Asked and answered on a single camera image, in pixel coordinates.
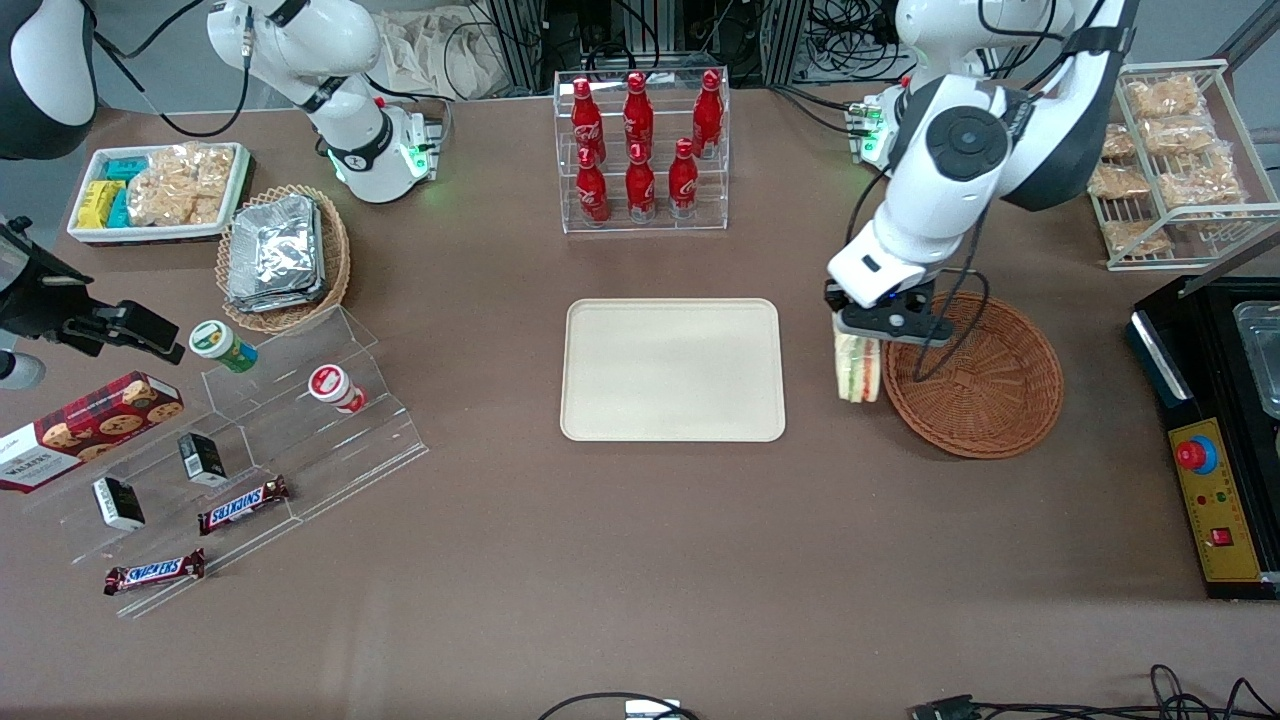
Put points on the small black carton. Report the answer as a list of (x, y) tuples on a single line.
[(203, 460), (119, 503)]

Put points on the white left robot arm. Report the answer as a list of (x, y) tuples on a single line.
[(940, 200)]

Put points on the red tartan cookie box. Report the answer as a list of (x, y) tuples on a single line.
[(90, 425)]

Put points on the plastic triangle sandwich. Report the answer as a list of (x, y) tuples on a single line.
[(858, 375)]

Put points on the aluminium frame post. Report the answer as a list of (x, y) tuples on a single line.
[(525, 40), (785, 40)]

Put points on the round brown wicker basket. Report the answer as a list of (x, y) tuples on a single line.
[(1000, 400)]

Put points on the Snickers chocolate bar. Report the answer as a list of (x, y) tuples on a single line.
[(155, 572), (243, 505)]

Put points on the white plastic bin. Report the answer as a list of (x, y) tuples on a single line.
[(160, 236)]

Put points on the cream plastic tray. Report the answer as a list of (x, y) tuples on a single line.
[(670, 370)]

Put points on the stack of foil containers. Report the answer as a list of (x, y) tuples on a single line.
[(275, 255)]

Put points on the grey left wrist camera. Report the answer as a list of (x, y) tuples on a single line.
[(895, 325)]

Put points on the clear plastic container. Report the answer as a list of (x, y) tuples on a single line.
[(1262, 360)]

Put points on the green lidded yogurt cup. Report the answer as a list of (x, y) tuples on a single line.
[(222, 345)]

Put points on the teal snack packet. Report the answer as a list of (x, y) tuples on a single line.
[(128, 168), (119, 210)]

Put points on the clear bag fried snack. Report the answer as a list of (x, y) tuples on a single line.
[(1120, 181), (1135, 238), (195, 163), (1200, 180), (1118, 143), (1182, 135), (180, 205), (1165, 97)]

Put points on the oval tan wicker basket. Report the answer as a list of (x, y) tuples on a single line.
[(335, 260)]

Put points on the aluminium frame bar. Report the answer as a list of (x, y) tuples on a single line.
[(1250, 30)]

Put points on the yellow snack packet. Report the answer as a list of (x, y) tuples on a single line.
[(98, 205)]

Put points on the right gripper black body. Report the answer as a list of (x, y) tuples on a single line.
[(40, 300)]

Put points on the clear acrylic stepped shelf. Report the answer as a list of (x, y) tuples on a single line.
[(300, 450)]

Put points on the black machine yellow control panel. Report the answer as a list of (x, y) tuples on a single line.
[(1215, 520)]

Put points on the clear acrylic bottle rack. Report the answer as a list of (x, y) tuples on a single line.
[(645, 228)]

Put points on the beige cloth bags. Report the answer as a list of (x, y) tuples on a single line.
[(440, 50)]

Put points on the red lidded yogurt cup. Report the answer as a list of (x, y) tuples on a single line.
[(335, 388)]

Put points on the red cola bottle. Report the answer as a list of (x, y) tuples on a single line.
[(587, 115), (641, 188), (683, 185), (592, 192), (708, 115), (638, 110)]

